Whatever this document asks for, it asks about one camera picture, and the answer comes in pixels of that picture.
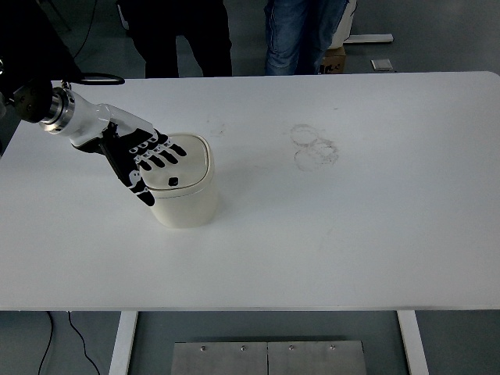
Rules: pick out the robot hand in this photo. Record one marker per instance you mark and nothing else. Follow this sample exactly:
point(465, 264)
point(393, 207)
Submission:
point(129, 150)

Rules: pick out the cream lidded trash bin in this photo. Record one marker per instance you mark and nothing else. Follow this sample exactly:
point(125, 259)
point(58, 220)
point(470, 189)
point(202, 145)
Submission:
point(187, 195)

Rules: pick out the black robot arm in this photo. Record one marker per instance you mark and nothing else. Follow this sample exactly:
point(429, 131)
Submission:
point(35, 103)

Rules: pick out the person in black trousers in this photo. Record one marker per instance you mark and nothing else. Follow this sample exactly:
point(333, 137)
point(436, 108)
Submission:
point(164, 35)

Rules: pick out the person in dark clothes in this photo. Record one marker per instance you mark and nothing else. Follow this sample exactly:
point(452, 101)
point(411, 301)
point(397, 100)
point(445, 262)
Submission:
point(31, 31)

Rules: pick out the white table leg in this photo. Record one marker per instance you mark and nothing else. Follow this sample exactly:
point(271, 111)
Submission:
point(123, 343)
point(413, 343)

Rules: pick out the person in blue jeans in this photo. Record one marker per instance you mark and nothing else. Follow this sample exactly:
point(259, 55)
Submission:
point(293, 35)

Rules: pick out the brown cardboard box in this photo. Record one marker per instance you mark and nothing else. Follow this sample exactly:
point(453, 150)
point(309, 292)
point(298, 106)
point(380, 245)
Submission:
point(336, 60)

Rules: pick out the grey metal plate with screws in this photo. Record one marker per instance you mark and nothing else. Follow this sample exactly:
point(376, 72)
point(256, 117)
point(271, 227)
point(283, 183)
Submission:
point(218, 359)
point(316, 359)

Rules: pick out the small grey floor plate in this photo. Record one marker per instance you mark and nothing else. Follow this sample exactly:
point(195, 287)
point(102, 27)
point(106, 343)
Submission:
point(381, 64)

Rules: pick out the white furniture base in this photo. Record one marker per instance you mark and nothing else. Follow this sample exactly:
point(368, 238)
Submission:
point(371, 38)

